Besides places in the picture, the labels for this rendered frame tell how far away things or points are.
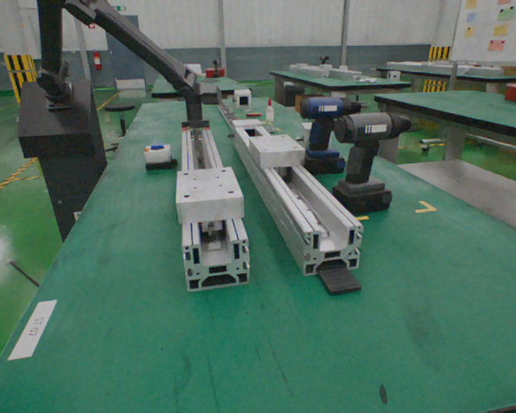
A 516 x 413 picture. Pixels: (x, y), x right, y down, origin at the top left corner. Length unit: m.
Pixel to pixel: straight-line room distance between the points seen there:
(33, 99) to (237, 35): 11.14
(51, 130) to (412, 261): 1.26
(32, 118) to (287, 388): 1.32
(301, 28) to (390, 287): 12.54
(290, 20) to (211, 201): 12.41
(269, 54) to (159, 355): 12.33
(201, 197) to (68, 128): 0.95
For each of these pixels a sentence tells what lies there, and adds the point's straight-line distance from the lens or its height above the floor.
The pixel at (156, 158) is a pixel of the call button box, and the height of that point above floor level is 0.82.
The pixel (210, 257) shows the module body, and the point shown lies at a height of 0.82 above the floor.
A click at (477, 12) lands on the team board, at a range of 4.33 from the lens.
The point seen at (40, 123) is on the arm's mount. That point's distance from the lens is 1.51.
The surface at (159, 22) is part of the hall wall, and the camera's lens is 12.30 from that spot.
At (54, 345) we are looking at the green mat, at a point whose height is 0.78.
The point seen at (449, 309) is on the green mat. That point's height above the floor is 0.78.
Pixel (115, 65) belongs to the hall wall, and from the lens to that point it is 12.38.
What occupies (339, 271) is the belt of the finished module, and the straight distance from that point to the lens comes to 0.60.
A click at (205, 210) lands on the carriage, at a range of 0.58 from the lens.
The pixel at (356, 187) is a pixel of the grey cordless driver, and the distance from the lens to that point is 0.80.
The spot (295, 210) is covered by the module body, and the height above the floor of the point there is 0.86.
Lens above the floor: 1.13
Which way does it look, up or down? 24 degrees down
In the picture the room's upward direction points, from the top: 1 degrees counter-clockwise
